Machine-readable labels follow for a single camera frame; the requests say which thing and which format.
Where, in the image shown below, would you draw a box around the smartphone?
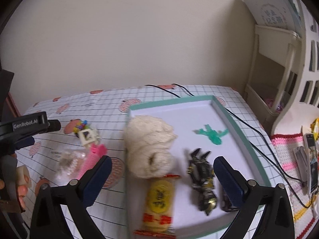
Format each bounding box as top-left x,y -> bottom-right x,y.
304,133 -> 318,195

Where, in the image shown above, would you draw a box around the teal shallow box tray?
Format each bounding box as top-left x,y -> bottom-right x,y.
124,96 -> 270,238

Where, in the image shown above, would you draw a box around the black cable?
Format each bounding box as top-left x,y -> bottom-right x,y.
145,83 -> 315,209

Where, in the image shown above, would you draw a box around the black toy car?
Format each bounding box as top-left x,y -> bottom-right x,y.
221,188 -> 239,213

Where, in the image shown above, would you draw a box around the black gold robot figure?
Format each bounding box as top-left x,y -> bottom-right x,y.
187,148 -> 217,216

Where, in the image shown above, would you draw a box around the person's hand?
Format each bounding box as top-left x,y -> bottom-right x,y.
15,165 -> 32,212

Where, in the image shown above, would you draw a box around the cream toy truck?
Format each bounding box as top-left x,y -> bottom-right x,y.
72,120 -> 100,148

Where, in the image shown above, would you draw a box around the pomegranate grid tablecloth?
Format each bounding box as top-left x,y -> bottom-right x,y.
17,84 -> 272,238

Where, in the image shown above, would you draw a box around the white paper sheet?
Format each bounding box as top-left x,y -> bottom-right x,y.
242,0 -> 301,35

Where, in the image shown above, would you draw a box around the pink crochet mat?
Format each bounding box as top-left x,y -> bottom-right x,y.
270,133 -> 319,239

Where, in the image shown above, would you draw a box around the pink hair roller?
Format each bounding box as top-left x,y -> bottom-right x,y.
76,144 -> 107,180

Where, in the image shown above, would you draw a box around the cream lace cloth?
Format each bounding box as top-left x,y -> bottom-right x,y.
124,115 -> 177,179

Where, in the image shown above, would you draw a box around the yellow snack packet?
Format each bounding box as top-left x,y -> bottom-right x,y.
134,174 -> 181,238

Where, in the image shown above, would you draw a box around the green rubber frog toy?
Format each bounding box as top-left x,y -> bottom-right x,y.
194,124 -> 229,145

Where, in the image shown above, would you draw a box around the cream shelf rack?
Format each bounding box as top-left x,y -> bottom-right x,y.
245,0 -> 318,135

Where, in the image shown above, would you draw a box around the clear bag white beads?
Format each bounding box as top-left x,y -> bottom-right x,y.
52,149 -> 89,183

